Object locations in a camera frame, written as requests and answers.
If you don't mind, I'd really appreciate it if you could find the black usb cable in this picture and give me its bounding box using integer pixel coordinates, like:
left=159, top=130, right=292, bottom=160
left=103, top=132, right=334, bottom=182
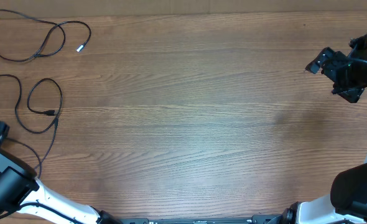
left=0, top=74, right=63, bottom=134
left=4, top=117, right=60, bottom=179
left=0, top=9, right=91, bottom=62

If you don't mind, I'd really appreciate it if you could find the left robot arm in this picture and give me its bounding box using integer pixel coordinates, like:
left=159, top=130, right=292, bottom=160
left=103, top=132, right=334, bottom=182
left=0, top=121, right=121, bottom=224

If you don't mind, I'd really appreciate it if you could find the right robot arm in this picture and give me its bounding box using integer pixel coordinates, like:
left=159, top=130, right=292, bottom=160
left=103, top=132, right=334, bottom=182
left=263, top=31, right=367, bottom=223

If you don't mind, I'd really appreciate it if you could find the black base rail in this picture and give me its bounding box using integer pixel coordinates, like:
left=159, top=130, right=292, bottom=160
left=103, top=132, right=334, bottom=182
left=119, top=214, right=296, bottom=224

